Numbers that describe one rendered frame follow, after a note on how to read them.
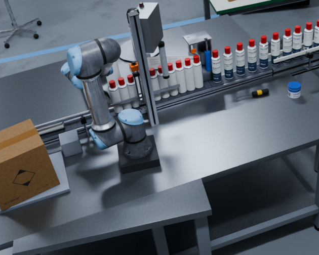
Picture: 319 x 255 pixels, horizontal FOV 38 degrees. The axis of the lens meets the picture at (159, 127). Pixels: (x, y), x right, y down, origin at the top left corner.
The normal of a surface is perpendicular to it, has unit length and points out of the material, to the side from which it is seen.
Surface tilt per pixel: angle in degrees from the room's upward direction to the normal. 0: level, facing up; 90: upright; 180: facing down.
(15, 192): 90
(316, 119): 0
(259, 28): 0
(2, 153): 0
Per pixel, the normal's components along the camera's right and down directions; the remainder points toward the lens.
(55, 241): -0.14, -0.76
